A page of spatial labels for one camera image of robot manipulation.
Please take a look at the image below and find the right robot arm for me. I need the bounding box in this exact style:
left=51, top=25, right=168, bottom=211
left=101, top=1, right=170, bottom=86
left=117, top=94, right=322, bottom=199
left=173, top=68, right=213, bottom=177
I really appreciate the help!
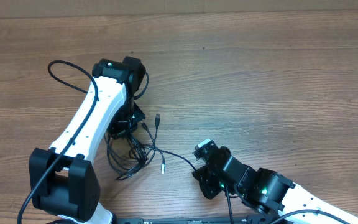
left=192, top=139, right=358, bottom=224

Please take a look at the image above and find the black USB cable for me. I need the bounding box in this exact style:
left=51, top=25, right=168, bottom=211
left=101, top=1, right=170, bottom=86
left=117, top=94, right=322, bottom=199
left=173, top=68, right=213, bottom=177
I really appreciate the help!
left=104, top=113, right=162, bottom=181
left=129, top=121, right=198, bottom=174

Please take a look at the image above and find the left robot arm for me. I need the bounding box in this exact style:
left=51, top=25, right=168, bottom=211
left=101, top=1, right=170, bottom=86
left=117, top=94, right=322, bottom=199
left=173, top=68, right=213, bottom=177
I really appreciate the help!
left=17, top=56, right=146, bottom=223

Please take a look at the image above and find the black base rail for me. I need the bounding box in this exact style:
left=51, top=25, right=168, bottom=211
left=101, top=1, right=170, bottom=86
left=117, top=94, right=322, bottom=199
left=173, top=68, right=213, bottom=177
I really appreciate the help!
left=47, top=214, right=295, bottom=224

